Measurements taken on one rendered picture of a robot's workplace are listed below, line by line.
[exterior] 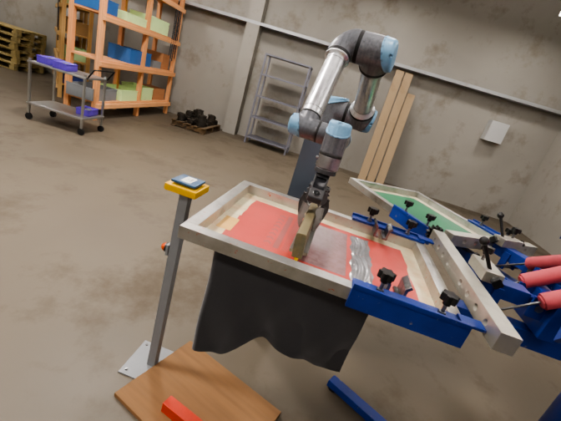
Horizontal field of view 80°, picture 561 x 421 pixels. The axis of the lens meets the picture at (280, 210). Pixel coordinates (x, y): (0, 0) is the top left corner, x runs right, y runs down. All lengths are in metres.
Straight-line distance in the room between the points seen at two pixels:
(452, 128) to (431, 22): 2.18
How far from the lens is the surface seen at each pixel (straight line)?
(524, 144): 8.94
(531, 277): 1.38
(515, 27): 8.77
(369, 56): 1.38
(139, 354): 1.94
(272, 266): 0.89
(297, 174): 1.73
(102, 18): 6.39
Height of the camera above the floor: 1.41
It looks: 20 degrees down
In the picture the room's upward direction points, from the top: 17 degrees clockwise
